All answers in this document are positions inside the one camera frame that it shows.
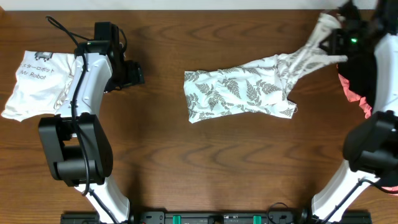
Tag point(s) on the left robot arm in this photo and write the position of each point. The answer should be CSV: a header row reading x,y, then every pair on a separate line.
x,y
75,145

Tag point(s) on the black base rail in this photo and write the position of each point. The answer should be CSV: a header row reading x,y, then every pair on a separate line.
x,y
283,217

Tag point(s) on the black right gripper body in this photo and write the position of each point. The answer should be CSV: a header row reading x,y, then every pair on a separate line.
x,y
334,42

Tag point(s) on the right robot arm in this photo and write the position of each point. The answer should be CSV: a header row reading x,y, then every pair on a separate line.
x,y
378,37

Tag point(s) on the black garment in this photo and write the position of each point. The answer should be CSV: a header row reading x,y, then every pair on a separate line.
x,y
372,146

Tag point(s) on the white fern print dress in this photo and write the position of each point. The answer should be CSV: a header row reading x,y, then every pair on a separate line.
x,y
260,86

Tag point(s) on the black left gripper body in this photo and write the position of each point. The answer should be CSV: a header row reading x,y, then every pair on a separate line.
x,y
134,74

